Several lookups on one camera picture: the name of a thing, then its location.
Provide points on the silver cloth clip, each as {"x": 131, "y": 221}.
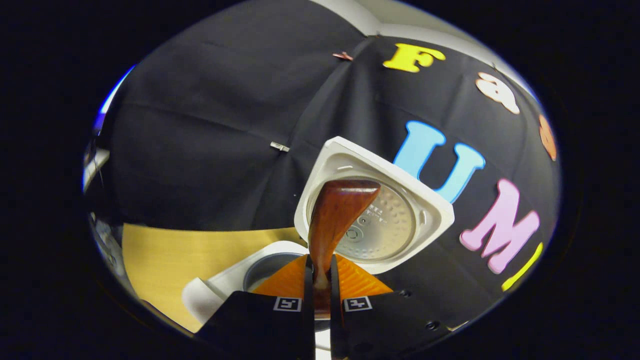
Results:
{"x": 280, "y": 147}

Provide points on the black backdrop cloth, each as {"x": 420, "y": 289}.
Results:
{"x": 200, "y": 150}

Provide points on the brown wooden spoon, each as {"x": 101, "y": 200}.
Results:
{"x": 340, "y": 210}

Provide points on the copper cloth clip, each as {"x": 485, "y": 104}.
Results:
{"x": 343, "y": 56}

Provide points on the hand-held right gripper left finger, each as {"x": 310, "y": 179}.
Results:
{"x": 255, "y": 330}

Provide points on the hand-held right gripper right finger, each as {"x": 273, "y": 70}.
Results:
{"x": 385, "y": 325}

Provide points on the white rice cooker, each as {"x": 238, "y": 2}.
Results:
{"x": 220, "y": 290}

